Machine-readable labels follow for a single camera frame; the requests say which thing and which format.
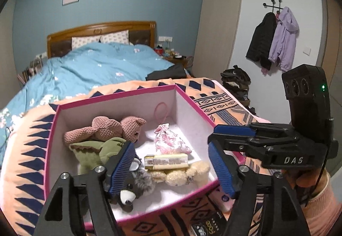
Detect pile of dark clothes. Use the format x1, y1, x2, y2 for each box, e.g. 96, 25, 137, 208
220, 65, 257, 117

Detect black wall coat hooks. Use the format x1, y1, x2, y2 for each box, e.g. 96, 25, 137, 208
263, 0, 284, 11

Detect pink floral pouch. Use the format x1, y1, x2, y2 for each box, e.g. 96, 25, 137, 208
153, 123, 192, 155

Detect pink hair tie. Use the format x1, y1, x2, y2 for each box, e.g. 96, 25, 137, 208
154, 102, 171, 126

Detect black cable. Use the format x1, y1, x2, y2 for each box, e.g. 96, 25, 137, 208
307, 118, 333, 205

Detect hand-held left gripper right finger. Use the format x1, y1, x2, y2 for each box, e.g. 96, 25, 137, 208
208, 141, 312, 236

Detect cluttered bedside table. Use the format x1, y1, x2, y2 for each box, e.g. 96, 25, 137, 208
17, 53, 48, 85

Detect person's right hand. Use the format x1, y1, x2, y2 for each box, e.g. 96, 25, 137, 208
295, 169, 328, 189

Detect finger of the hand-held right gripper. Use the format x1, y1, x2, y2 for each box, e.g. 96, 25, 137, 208
210, 134, 270, 157
214, 123, 270, 139

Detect black jacket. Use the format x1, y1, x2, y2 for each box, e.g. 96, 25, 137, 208
245, 12, 277, 71

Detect cream plush bear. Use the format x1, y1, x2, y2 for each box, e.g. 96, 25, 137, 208
151, 160, 211, 187

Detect green plush toy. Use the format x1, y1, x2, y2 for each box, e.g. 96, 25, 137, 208
69, 137, 129, 176

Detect wooden door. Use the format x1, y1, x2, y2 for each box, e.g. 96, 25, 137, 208
317, 0, 342, 93

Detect blue floral duvet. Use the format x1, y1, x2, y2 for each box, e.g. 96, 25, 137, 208
0, 42, 175, 151

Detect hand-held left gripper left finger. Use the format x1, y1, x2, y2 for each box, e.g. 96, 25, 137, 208
35, 141, 136, 236

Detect brown crochet teddy bear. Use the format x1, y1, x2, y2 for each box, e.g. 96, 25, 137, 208
63, 116, 147, 146

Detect grey koala plush toy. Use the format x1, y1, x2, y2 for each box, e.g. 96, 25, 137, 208
109, 158, 156, 211

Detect dark clothing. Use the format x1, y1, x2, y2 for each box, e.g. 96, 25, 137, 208
145, 63, 188, 82

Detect long yellow box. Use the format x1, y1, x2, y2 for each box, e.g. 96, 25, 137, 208
144, 152, 189, 171

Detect person's right forearm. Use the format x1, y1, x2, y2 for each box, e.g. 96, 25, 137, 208
294, 173, 342, 236

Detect black printed box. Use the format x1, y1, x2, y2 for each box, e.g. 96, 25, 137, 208
191, 209, 228, 236

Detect floral white pillow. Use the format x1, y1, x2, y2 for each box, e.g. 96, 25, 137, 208
100, 30, 130, 45
71, 35, 101, 50

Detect wooden bed headboard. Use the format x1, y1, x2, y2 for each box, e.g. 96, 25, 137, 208
47, 21, 157, 59

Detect pink storage box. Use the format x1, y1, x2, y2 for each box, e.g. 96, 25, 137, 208
45, 84, 245, 231

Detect white pink packet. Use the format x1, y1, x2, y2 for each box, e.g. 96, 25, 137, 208
212, 187, 233, 213

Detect purple jacket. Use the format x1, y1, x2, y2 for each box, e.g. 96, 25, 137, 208
268, 6, 300, 72

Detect orange patterned blanket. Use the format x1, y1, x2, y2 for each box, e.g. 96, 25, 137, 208
0, 77, 271, 236

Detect beige wardrobe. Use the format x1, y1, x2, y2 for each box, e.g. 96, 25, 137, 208
193, 0, 245, 79

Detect wooden nightstand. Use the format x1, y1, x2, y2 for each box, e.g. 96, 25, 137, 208
164, 55, 193, 69

